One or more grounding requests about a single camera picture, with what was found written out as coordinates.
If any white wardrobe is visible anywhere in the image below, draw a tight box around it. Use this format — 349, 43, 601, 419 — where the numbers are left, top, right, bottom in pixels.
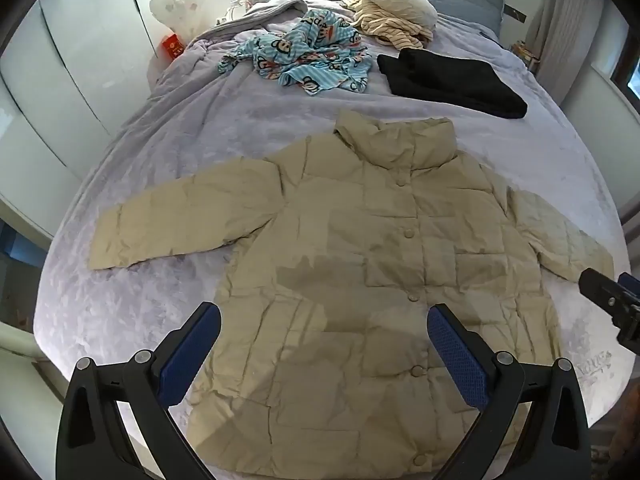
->
0, 0, 166, 241

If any lavender plush blanket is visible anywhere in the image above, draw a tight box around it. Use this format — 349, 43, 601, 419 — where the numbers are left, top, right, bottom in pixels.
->
34, 0, 632, 428

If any blue monkey print pajamas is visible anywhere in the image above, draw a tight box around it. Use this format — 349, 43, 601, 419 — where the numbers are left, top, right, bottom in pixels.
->
216, 9, 373, 98

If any beige striped garment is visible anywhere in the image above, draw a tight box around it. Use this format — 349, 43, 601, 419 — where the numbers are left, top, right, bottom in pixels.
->
341, 0, 435, 51

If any black folded garment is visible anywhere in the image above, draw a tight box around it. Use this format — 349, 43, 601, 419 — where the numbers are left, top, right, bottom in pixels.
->
376, 49, 529, 121

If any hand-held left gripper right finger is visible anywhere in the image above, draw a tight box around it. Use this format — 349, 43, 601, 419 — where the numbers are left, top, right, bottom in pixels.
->
427, 302, 591, 480

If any cluttered bedside table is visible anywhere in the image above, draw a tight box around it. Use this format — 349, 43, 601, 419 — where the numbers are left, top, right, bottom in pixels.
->
511, 39, 542, 75

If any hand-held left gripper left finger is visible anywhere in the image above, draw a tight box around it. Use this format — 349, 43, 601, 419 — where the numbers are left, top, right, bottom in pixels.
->
56, 302, 222, 480

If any beige puffer jacket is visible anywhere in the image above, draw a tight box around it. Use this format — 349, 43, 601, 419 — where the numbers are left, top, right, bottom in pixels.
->
89, 108, 615, 472

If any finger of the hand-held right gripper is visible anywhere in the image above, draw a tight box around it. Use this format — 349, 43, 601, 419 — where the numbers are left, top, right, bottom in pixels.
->
619, 272, 640, 306
580, 268, 623, 311

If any red packet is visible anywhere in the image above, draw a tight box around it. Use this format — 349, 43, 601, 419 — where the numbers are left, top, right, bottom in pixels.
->
159, 32, 187, 61

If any light grey curtain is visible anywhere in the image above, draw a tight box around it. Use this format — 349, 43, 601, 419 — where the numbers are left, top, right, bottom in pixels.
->
530, 0, 608, 81

